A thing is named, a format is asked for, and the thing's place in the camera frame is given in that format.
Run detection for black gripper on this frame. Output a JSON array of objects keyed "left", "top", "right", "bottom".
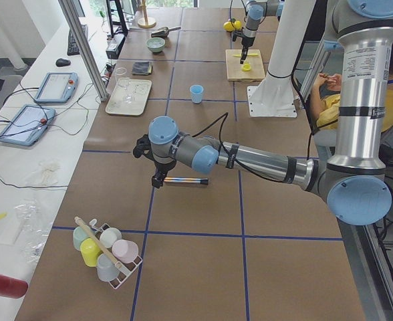
[
  {"left": 132, "top": 134, "right": 163, "bottom": 189},
  {"left": 231, "top": 29, "right": 245, "bottom": 64}
]

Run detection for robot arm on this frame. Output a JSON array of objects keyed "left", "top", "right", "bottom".
[
  {"left": 232, "top": 1, "right": 285, "bottom": 65},
  {"left": 132, "top": 1, "right": 393, "bottom": 225}
]

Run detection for lemon slice on board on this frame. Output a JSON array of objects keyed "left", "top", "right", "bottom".
[{"left": 241, "top": 63, "right": 251, "bottom": 72}]

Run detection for whole yellow lemon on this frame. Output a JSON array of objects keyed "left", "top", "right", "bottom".
[{"left": 223, "top": 19, "right": 242, "bottom": 32}]

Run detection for light blue cup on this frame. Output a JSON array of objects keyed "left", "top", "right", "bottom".
[{"left": 189, "top": 84, "right": 204, "bottom": 104}]

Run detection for white cup in rack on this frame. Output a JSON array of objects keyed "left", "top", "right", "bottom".
[{"left": 100, "top": 227, "right": 122, "bottom": 249}]

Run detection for pink cup in rack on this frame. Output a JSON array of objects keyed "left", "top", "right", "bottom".
[{"left": 112, "top": 239, "right": 139, "bottom": 263}]

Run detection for mint green cup in rack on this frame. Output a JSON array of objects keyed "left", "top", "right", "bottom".
[{"left": 72, "top": 227, "right": 89, "bottom": 251}]

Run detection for yellow cup in rack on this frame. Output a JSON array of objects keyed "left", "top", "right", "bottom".
[{"left": 80, "top": 237, "right": 102, "bottom": 268}]

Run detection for grey-blue cup in rack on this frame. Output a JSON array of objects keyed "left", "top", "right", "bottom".
[{"left": 96, "top": 253, "right": 119, "bottom": 282}]

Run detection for yellow plastic knife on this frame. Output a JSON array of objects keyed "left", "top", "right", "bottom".
[{"left": 232, "top": 53, "right": 259, "bottom": 58}]

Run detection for bamboo cutting board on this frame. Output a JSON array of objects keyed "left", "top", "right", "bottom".
[{"left": 225, "top": 49, "right": 266, "bottom": 82}]

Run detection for steel ice scoop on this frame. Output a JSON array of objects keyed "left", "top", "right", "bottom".
[{"left": 151, "top": 26, "right": 181, "bottom": 38}]

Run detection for wooden stick on rack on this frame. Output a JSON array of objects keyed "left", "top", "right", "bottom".
[{"left": 74, "top": 216, "right": 122, "bottom": 270}]

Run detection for green bowl of ice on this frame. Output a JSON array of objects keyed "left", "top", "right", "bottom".
[{"left": 146, "top": 37, "right": 166, "bottom": 54}]

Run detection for cream bear tray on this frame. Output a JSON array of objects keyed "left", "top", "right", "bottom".
[{"left": 105, "top": 78, "right": 152, "bottom": 116}]

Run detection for person in yellow shirt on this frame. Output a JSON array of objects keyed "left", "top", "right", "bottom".
[{"left": 310, "top": 27, "right": 393, "bottom": 132}]

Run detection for wooden stand base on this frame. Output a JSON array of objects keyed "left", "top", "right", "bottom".
[{"left": 137, "top": 0, "right": 156, "bottom": 29}]

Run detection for clear wine glass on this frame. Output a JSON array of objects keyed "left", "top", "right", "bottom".
[{"left": 117, "top": 78, "right": 134, "bottom": 104}]

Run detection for grey folded cloth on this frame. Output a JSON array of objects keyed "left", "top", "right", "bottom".
[{"left": 132, "top": 61, "right": 152, "bottom": 76}]

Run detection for white cloth gloves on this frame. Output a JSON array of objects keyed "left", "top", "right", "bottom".
[{"left": 25, "top": 160, "right": 61, "bottom": 187}]

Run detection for clear glass tumbler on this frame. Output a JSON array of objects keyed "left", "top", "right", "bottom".
[{"left": 114, "top": 67, "right": 127, "bottom": 83}]

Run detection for clear plastic bag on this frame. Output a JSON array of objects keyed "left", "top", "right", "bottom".
[{"left": 15, "top": 199, "right": 52, "bottom": 265}]

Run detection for upper teach pendant tablet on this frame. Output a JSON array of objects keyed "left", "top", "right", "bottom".
[{"left": 33, "top": 72, "right": 78, "bottom": 104}]

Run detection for teach pendant tablet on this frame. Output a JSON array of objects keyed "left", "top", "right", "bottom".
[
  {"left": 0, "top": 104, "right": 55, "bottom": 146},
  {"left": 33, "top": 72, "right": 78, "bottom": 104}
]

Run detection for lower teach pendant tablet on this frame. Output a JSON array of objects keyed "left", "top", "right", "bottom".
[{"left": 0, "top": 104, "right": 55, "bottom": 146}]

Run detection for black computer mouse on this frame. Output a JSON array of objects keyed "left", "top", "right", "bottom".
[{"left": 55, "top": 58, "right": 71, "bottom": 67}]

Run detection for black keyboard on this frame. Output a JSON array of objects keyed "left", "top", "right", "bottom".
[{"left": 67, "top": 24, "right": 88, "bottom": 56}]

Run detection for red cylinder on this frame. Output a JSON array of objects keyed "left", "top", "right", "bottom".
[{"left": 0, "top": 274, "right": 28, "bottom": 299}]

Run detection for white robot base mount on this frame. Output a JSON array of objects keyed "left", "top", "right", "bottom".
[{"left": 247, "top": 1, "right": 327, "bottom": 118}]

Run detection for white wire cup rack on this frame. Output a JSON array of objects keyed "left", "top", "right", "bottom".
[{"left": 90, "top": 219, "right": 142, "bottom": 289}]

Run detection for aluminium frame post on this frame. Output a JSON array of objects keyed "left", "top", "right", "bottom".
[{"left": 58, "top": 0, "right": 108, "bottom": 102}]

